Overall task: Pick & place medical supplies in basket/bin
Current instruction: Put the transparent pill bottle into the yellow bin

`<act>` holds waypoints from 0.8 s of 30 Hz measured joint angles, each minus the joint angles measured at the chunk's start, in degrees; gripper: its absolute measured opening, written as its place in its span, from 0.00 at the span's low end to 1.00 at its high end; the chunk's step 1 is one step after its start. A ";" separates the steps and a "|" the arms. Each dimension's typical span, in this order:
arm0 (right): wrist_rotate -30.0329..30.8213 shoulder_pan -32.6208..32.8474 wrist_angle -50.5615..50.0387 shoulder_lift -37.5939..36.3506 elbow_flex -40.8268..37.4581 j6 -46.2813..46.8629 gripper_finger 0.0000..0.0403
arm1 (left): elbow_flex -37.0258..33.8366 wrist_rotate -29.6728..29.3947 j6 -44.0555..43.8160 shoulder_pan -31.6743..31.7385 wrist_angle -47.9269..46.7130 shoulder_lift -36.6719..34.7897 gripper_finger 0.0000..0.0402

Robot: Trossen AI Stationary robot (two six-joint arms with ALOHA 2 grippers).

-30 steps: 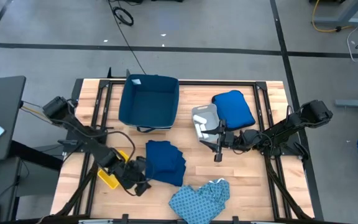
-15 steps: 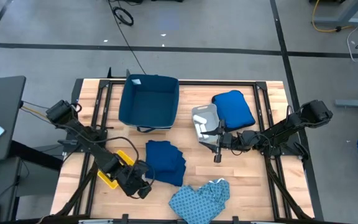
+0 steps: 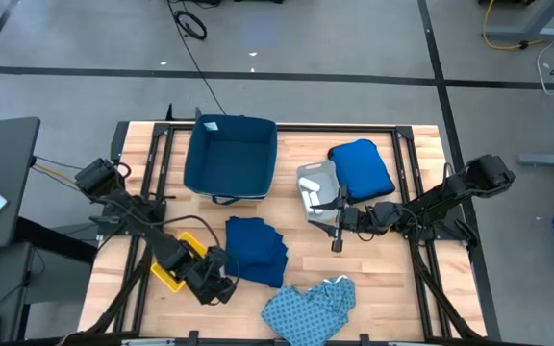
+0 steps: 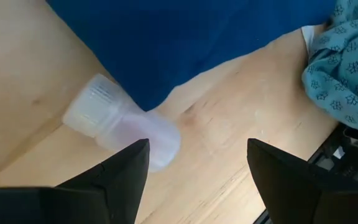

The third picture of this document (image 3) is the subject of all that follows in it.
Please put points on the folded navy cloth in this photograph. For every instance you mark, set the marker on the folded navy cloth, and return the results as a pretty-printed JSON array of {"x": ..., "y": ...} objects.
[{"x": 255, "y": 252}]

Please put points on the blue pillow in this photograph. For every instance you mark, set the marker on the blue pillow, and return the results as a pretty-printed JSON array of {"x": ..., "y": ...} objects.
[{"x": 361, "y": 168}]

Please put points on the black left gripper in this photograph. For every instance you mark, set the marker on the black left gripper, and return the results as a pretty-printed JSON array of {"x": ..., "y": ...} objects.
[{"x": 209, "y": 279}]

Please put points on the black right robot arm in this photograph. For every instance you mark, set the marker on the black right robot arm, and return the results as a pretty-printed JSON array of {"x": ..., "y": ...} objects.
[{"x": 450, "y": 190}]

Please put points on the grey desk frame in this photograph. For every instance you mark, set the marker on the grey desk frame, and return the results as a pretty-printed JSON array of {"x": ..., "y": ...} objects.
[{"x": 536, "y": 19}]

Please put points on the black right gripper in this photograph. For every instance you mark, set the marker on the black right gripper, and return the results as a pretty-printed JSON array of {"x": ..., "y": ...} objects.
[{"x": 354, "y": 218}]

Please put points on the silver bar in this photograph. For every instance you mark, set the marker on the silver bar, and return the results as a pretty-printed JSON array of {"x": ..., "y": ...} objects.
[
  {"x": 147, "y": 342},
  {"x": 407, "y": 344}
]

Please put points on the navy fabric basket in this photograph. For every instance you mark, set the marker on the navy fabric basket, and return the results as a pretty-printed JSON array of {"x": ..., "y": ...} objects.
[{"x": 231, "y": 158}]

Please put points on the grey plastic bin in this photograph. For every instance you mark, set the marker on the grey plastic bin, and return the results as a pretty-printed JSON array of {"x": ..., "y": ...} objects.
[{"x": 327, "y": 180}]

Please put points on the yellow plastic tray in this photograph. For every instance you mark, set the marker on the yellow plastic tray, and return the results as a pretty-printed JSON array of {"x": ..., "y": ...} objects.
[{"x": 166, "y": 279}]

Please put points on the grey desk foot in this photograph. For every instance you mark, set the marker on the grey desk foot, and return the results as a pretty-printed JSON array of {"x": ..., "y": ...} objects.
[{"x": 551, "y": 160}]

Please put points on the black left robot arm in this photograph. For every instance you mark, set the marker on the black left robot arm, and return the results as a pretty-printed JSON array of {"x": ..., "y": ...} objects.
[{"x": 157, "y": 235}]

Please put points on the blue patterned hospital gown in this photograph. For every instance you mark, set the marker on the blue patterned hospital gown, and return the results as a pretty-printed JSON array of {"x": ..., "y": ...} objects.
[{"x": 306, "y": 314}]

